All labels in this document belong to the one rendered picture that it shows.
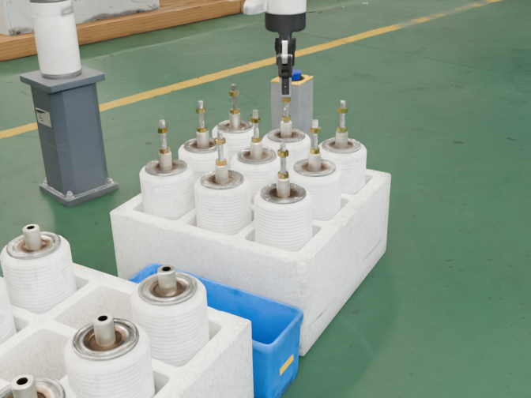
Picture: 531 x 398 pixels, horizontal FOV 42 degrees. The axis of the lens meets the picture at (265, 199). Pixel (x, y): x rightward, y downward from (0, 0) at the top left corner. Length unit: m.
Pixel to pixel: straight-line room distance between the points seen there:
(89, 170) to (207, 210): 0.62
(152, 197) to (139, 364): 0.48
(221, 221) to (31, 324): 0.36
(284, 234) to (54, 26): 0.79
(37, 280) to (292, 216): 0.39
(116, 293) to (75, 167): 0.71
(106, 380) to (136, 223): 0.49
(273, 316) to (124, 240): 0.33
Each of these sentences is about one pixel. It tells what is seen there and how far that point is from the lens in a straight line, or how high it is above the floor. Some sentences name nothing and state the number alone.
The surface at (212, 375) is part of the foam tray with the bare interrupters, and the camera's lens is 0.90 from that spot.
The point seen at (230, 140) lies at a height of 0.24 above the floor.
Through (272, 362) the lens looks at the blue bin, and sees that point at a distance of 1.02.
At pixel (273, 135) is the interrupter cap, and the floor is 0.25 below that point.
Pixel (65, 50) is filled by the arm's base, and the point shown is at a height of 0.37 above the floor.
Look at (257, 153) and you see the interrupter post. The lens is 1.25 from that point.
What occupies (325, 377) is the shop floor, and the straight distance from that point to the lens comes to 1.13.
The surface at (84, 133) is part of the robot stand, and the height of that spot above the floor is 0.17.
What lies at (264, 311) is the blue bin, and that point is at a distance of 1.11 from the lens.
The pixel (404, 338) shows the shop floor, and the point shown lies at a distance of 1.23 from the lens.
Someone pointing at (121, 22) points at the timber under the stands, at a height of 0.07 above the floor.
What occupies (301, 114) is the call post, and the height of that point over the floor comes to 0.24.
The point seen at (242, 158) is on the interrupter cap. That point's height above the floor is 0.25.
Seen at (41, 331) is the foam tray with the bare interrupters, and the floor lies 0.17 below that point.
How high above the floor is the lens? 0.74
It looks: 26 degrees down
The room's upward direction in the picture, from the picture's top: 1 degrees counter-clockwise
